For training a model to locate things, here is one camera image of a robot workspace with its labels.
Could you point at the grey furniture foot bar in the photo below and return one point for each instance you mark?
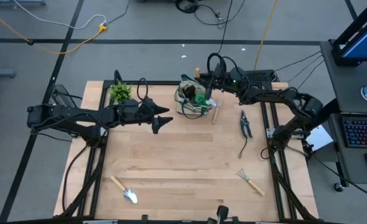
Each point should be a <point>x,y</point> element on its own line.
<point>15,3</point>
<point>0,73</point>

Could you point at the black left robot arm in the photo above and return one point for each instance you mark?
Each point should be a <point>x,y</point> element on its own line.
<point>65,113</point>

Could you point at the backlit black keyboard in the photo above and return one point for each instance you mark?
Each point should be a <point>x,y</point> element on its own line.
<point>364,132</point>

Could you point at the white paper sheet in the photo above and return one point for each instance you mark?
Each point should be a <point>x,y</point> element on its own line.
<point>320,138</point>

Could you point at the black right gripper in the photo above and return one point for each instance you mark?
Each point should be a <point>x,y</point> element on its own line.
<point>227,81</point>

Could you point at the black mesh power box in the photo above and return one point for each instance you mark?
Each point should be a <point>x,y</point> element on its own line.
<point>57,93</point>

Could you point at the black desk caster wheel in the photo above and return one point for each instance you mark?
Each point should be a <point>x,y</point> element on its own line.
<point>340,187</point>

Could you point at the beige gardening bag green trim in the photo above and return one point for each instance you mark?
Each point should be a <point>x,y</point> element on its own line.
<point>183,107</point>

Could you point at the grey computer desk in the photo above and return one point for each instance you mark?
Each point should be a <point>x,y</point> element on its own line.
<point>342,84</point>

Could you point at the artificial plant in white pot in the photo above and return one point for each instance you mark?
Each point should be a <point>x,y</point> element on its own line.
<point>121,91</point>

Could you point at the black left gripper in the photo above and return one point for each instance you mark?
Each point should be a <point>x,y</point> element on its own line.
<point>137,112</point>

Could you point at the long black controller box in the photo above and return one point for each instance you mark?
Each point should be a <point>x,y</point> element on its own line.
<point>261,75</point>

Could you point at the black computer monitor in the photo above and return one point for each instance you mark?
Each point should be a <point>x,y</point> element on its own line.
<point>364,40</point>

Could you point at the green spray bottle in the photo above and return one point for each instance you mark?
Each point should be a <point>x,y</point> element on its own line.
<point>200,99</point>

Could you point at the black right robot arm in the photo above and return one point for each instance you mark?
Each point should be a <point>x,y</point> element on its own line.
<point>283,99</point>

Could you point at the black aluminium table frame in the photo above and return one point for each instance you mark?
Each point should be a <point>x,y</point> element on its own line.
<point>168,82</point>

